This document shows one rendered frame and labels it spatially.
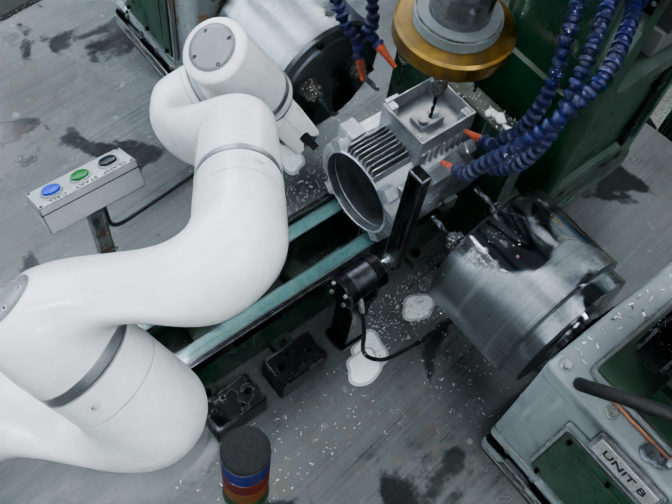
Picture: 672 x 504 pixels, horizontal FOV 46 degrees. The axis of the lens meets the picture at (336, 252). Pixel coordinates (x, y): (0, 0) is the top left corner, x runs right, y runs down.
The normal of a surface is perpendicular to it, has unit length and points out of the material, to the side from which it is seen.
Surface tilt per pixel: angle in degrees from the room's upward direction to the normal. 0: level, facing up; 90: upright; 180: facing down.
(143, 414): 53
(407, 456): 0
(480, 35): 0
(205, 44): 30
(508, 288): 43
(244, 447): 0
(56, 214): 62
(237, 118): 23
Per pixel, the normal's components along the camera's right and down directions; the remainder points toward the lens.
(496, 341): -0.74, 0.37
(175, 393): 0.80, -0.18
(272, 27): -0.38, -0.11
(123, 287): 0.20, -0.67
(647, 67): 0.13, -0.47
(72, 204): 0.59, 0.39
